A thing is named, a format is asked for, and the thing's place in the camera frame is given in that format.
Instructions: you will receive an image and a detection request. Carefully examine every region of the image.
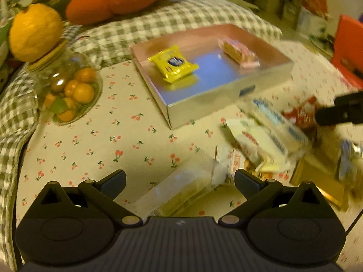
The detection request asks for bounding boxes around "cherry print tablecloth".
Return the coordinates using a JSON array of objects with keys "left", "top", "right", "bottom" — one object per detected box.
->
[{"left": 15, "top": 43, "right": 363, "bottom": 261}]

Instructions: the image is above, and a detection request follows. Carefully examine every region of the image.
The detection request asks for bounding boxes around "white and blue snack packet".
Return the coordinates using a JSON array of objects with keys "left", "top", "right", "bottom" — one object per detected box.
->
[{"left": 241, "top": 98, "right": 313, "bottom": 160}]

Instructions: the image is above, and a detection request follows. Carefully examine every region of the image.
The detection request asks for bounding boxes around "pink snack packet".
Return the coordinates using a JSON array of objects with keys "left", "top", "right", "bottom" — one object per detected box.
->
[{"left": 218, "top": 39, "right": 260, "bottom": 69}]

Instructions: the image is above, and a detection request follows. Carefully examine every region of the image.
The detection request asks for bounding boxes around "silver box with pink inside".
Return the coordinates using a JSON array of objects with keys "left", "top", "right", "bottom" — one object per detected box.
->
[{"left": 130, "top": 24, "right": 294, "bottom": 130}]

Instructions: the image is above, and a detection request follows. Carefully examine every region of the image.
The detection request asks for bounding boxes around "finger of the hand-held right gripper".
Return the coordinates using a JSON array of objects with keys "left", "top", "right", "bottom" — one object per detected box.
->
[{"left": 316, "top": 91, "right": 363, "bottom": 126}]

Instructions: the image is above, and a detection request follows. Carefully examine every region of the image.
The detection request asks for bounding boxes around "red plastic stool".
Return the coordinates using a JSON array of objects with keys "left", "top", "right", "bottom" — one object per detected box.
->
[{"left": 331, "top": 14, "right": 363, "bottom": 89}]

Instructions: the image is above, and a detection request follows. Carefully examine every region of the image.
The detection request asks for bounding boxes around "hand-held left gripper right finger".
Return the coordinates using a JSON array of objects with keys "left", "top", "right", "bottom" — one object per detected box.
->
[{"left": 218, "top": 168, "right": 326, "bottom": 227}]

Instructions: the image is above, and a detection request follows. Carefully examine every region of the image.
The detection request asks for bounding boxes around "clear long snack packet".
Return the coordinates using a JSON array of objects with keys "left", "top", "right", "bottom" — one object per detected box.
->
[{"left": 133, "top": 150, "right": 228, "bottom": 217}]

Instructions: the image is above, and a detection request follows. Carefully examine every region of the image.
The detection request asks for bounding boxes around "white snack packet orange label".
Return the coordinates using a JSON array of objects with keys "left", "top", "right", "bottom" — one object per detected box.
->
[{"left": 216, "top": 144, "right": 256, "bottom": 183}]

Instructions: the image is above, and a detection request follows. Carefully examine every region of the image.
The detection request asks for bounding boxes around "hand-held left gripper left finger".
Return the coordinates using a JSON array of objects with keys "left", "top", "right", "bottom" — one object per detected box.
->
[{"left": 37, "top": 169, "right": 143, "bottom": 228}]

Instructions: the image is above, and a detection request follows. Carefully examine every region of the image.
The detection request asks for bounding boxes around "pile of small oranges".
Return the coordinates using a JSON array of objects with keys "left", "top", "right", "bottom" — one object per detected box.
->
[{"left": 44, "top": 67, "right": 97, "bottom": 122}]

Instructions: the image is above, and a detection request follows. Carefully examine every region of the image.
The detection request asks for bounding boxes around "white snack packet red print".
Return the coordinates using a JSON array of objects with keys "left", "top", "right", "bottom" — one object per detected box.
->
[{"left": 225, "top": 118, "right": 273, "bottom": 171}]

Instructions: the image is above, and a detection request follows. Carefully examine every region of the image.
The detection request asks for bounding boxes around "pale yellow snack packet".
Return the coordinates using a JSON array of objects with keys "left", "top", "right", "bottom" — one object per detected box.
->
[{"left": 255, "top": 153, "right": 296, "bottom": 181}]

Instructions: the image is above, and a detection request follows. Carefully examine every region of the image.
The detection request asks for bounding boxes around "round glass jar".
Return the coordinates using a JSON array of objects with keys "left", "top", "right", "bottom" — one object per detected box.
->
[{"left": 28, "top": 35, "right": 103, "bottom": 125}]

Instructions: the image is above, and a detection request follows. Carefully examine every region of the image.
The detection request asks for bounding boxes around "grey checked quilt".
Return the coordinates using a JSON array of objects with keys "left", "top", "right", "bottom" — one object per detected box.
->
[{"left": 0, "top": 0, "right": 283, "bottom": 272}]

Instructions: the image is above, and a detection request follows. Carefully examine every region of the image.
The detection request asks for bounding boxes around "silver blue snack packet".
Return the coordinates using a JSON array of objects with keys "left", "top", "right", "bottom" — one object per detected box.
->
[{"left": 339, "top": 140, "right": 363, "bottom": 182}]

